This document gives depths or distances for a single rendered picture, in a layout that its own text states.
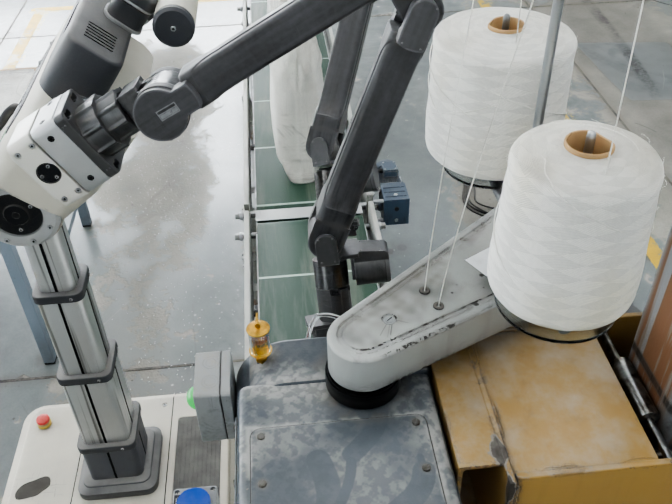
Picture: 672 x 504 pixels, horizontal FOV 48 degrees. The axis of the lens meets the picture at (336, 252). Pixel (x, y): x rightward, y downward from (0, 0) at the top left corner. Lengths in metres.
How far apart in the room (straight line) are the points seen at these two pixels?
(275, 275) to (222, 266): 0.69
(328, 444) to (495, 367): 0.23
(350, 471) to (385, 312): 0.19
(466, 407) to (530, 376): 0.10
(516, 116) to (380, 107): 0.29
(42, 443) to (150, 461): 0.35
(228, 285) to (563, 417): 2.31
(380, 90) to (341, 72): 0.42
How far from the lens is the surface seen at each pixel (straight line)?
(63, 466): 2.30
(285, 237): 2.68
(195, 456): 2.21
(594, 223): 0.65
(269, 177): 3.01
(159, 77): 1.12
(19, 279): 2.69
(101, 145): 1.14
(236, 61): 1.07
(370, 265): 1.21
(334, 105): 1.49
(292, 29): 1.05
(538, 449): 0.88
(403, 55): 1.06
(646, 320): 0.96
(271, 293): 2.46
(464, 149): 0.88
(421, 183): 3.64
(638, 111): 4.49
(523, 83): 0.84
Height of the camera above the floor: 2.02
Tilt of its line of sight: 39 degrees down
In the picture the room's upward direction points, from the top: 2 degrees counter-clockwise
